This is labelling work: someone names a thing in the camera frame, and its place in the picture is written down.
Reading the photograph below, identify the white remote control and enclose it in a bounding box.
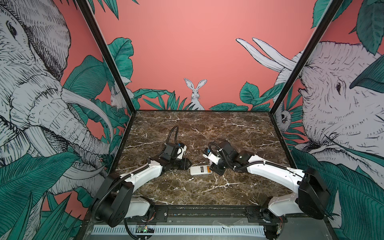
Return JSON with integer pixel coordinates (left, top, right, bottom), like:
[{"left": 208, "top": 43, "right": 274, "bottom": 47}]
[{"left": 190, "top": 165, "right": 212, "bottom": 176}]

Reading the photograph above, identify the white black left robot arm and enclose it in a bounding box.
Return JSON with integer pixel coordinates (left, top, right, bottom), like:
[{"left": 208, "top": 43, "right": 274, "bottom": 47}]
[{"left": 91, "top": 143, "right": 192, "bottom": 228}]

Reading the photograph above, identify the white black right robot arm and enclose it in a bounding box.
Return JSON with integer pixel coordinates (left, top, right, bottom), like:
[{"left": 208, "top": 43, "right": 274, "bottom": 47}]
[{"left": 203, "top": 139, "right": 331, "bottom": 222}]

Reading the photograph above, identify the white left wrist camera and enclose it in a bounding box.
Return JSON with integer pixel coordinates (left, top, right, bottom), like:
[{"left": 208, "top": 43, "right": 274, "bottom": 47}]
[{"left": 177, "top": 143, "right": 187, "bottom": 160}]

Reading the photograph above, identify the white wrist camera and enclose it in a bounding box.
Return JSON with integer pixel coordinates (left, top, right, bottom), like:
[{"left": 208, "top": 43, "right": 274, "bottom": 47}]
[
  {"left": 203, "top": 148, "right": 221, "bottom": 165},
  {"left": 177, "top": 143, "right": 187, "bottom": 160}
]

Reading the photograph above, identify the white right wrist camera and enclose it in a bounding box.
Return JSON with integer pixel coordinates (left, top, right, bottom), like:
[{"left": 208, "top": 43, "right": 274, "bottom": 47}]
[{"left": 203, "top": 148, "right": 221, "bottom": 165}]

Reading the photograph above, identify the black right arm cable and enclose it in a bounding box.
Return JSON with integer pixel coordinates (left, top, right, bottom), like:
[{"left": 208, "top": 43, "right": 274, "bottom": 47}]
[{"left": 207, "top": 138, "right": 230, "bottom": 157}]

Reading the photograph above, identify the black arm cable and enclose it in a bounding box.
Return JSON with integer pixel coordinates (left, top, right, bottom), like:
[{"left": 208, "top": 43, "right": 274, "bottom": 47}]
[
  {"left": 165, "top": 125, "right": 180, "bottom": 145},
  {"left": 207, "top": 138, "right": 230, "bottom": 157}
]

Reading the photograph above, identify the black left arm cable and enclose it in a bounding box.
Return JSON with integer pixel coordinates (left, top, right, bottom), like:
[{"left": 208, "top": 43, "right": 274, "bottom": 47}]
[{"left": 165, "top": 125, "right": 180, "bottom": 145}]

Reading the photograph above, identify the black front mounting rail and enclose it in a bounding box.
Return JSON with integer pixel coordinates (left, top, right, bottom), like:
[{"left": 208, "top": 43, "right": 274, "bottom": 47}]
[{"left": 83, "top": 204, "right": 326, "bottom": 224}]

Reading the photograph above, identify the white slotted cable duct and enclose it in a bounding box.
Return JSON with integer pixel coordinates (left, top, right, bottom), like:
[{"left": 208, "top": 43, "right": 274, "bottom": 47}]
[{"left": 89, "top": 224, "right": 266, "bottom": 237}]

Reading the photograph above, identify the black corner frame post left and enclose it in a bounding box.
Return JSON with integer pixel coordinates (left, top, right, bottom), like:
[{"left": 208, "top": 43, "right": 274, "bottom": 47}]
[{"left": 76, "top": 0, "right": 136, "bottom": 114}]

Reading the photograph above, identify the black corner frame post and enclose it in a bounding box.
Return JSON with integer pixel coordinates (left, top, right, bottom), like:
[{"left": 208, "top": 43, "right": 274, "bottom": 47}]
[
  {"left": 269, "top": 0, "right": 344, "bottom": 116},
  {"left": 76, "top": 0, "right": 136, "bottom": 114}
]

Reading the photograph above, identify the black corner frame post right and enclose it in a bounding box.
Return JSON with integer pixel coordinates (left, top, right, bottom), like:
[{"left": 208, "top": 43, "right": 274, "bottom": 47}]
[{"left": 269, "top": 0, "right": 344, "bottom": 116}]

